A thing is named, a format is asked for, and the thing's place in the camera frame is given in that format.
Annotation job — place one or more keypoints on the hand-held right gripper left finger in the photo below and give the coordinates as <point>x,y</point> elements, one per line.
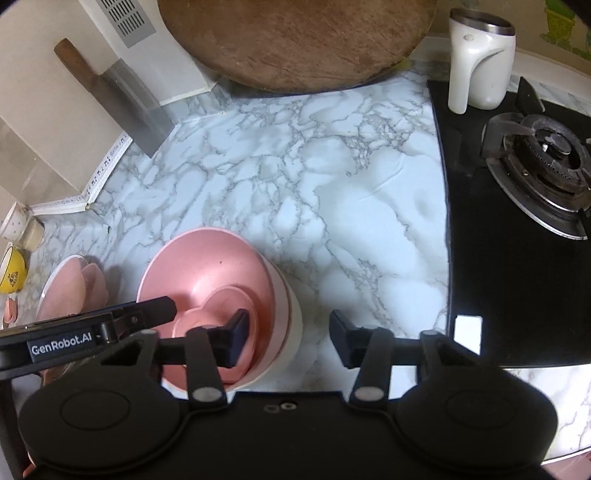
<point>240,334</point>

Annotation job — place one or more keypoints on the pink bear-shaped plate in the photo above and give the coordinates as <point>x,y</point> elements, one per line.
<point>69,286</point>

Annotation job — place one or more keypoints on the grey vent grille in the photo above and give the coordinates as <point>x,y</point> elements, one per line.
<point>124,21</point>

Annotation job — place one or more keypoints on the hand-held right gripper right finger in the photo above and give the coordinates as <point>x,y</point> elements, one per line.
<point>339,334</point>

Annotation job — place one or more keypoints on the small cream jar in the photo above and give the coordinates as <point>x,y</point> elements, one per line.
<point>33,236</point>

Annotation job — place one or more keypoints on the yellow printed cup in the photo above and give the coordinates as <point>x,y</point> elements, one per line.
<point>11,272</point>

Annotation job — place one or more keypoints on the white dotted cup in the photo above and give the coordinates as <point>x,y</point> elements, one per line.
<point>14,221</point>

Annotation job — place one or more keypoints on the black glass stove top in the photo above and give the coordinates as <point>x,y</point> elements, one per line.
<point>508,286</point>

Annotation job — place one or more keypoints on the pink heart-shaped dish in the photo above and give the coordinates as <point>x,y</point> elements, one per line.
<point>203,318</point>

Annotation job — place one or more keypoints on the green plant wall sticker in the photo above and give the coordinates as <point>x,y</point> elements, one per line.
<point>561,23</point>

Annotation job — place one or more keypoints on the pink bowl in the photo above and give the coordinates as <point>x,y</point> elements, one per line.
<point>203,263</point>

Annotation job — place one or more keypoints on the small pink dish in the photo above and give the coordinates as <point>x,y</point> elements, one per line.
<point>10,310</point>

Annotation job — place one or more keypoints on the round wooden cutting board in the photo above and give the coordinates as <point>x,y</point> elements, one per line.
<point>295,41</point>

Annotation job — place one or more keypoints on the white mug with steel rim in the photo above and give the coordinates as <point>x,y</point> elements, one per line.
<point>480,69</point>

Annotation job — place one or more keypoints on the gas stove burner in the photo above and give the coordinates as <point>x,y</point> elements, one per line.
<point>540,166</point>

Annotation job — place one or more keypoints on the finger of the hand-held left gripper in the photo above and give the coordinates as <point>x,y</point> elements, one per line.
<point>152,311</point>

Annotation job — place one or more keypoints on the cream bowl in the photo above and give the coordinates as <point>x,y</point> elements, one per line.
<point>293,318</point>

